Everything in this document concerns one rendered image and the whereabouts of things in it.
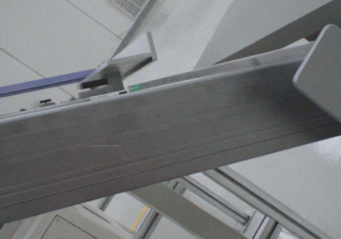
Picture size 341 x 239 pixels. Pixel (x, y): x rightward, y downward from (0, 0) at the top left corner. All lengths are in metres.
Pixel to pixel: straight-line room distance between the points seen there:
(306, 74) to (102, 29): 8.33
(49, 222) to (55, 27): 6.87
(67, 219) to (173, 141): 1.49
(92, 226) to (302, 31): 1.14
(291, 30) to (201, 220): 0.58
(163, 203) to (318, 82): 0.97
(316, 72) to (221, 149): 0.08
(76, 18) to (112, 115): 8.28
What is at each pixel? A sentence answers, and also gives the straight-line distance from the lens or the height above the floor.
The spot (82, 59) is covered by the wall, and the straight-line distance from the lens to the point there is 8.54.
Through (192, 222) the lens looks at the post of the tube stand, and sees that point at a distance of 1.32.
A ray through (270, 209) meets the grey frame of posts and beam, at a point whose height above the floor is 0.33.
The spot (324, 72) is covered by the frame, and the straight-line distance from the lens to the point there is 0.35.
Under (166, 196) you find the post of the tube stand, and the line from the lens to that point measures 1.29.
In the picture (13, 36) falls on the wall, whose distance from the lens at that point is 8.51.
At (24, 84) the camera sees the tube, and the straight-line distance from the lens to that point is 1.25.
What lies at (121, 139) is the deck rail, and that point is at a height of 0.82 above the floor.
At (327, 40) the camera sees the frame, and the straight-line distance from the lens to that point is 0.35.
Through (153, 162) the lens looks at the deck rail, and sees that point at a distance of 0.35.
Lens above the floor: 0.89
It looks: 14 degrees down
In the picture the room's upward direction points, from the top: 55 degrees counter-clockwise
